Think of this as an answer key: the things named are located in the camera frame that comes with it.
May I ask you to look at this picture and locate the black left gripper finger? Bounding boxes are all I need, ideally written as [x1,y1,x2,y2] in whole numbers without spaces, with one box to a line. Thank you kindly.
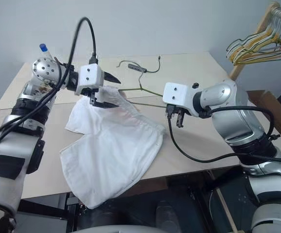
[91,97,120,109]
[103,70,122,85]

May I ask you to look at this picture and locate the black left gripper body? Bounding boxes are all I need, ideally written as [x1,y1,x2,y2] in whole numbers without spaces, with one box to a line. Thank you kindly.
[81,86,100,105]

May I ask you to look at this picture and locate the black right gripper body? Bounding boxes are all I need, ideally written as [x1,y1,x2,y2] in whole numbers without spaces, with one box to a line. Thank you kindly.
[165,104,186,120]

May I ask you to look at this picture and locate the green wire hanger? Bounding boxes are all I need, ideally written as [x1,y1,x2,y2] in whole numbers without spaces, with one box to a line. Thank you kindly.
[117,60,167,108]
[226,26,281,64]

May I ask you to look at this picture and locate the white shorts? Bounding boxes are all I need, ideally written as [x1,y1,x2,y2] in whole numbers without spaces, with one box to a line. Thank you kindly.
[59,84,167,210]

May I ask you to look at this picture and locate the wooden hanger rack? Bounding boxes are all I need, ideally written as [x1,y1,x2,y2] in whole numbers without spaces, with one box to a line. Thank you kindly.
[228,1,281,81]

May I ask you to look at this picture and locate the blue capped white marker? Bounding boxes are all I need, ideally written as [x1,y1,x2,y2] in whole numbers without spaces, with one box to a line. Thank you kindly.
[39,43,54,60]

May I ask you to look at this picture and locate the brown cardboard box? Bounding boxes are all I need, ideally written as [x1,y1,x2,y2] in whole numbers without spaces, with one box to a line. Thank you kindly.
[246,89,281,156]

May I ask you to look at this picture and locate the bunch of hangers on rack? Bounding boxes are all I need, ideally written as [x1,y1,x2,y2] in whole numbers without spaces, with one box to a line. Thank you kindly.
[228,14,281,59]

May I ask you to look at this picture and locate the silver robot torso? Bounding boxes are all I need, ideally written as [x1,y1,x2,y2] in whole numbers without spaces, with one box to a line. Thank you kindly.
[75,221,172,233]

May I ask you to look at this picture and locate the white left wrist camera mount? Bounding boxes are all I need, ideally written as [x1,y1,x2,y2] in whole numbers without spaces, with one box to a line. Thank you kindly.
[74,64,105,96]

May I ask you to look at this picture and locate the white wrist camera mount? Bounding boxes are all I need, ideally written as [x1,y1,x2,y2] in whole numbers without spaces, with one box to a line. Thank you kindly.
[74,64,105,96]
[162,82,197,117]

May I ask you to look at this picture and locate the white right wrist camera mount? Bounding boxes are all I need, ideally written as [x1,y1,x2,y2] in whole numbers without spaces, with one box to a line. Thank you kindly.
[162,82,197,117]

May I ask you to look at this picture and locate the black adapter with thin cable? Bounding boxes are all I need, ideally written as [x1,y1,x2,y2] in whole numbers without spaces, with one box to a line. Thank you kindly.
[127,55,162,73]

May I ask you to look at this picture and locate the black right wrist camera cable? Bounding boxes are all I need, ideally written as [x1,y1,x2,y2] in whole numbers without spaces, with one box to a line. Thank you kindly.
[165,104,281,164]

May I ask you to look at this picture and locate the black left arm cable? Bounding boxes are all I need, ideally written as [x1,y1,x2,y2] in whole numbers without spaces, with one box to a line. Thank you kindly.
[0,17,100,160]

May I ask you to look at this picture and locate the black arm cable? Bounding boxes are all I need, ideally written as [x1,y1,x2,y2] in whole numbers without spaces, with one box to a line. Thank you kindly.
[200,106,277,149]
[0,17,100,160]

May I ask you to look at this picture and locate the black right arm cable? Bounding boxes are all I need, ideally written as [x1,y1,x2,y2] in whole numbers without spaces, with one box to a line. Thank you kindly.
[200,106,277,149]

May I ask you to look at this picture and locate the yellow wire hanger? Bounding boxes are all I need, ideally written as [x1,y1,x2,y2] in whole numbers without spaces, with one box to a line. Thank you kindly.
[229,23,281,66]

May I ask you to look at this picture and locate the black table frame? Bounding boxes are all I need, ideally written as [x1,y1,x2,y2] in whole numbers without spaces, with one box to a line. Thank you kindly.
[16,169,250,233]

